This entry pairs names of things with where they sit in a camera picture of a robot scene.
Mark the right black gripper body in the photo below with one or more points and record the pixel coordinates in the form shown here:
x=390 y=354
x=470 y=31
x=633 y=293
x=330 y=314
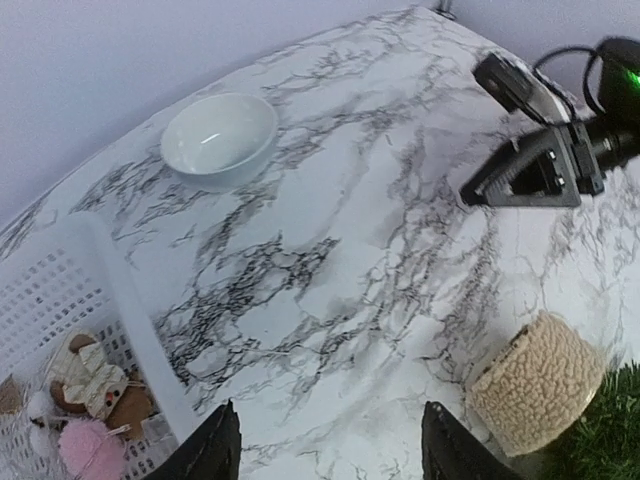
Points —
x=595 y=147

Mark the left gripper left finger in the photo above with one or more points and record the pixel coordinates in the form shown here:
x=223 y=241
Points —
x=212 y=452

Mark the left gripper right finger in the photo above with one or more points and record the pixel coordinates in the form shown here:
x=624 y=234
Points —
x=451 y=452

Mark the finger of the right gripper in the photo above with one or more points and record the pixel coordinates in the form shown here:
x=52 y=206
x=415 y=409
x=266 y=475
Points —
x=535 y=165
x=522 y=201

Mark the small green christmas tree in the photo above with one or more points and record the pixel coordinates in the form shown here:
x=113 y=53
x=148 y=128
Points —
x=556 y=405

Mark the white plastic basket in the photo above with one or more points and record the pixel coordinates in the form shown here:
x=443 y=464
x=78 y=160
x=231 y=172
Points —
x=67 y=279

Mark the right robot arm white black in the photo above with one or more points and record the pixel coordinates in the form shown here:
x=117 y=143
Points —
x=610 y=80

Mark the pink pompom ornament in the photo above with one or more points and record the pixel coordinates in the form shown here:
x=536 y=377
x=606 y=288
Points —
x=90 y=451

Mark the burlap bow ornament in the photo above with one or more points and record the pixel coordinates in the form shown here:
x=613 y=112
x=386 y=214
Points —
x=11 y=398

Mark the white ceramic bowl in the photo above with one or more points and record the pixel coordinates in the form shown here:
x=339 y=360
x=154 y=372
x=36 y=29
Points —
x=220 y=142

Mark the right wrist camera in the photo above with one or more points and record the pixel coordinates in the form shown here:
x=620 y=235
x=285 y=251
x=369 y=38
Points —
x=517 y=87

